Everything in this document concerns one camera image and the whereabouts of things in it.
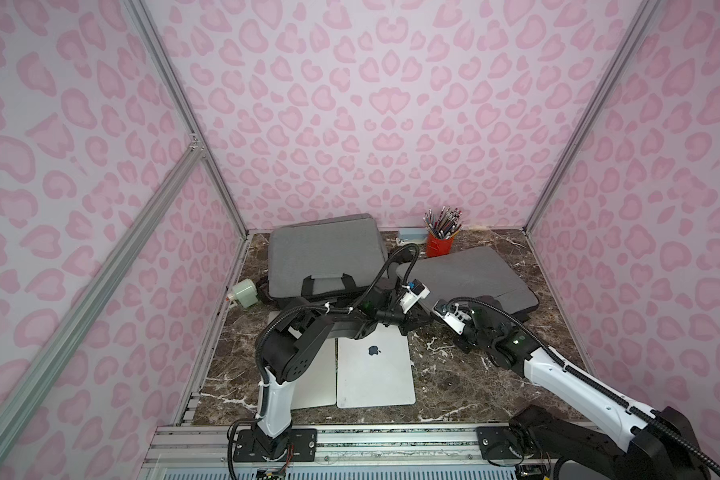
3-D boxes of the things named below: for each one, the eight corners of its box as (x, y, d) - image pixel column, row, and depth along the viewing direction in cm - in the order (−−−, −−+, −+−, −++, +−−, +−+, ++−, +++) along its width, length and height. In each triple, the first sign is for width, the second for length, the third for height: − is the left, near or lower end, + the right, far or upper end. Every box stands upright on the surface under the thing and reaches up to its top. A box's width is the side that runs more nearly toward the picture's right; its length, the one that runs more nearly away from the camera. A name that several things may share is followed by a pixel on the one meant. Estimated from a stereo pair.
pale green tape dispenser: (235, 308, 100) (227, 296, 94) (241, 291, 105) (233, 278, 99) (257, 308, 100) (249, 296, 94) (262, 291, 105) (255, 278, 99)
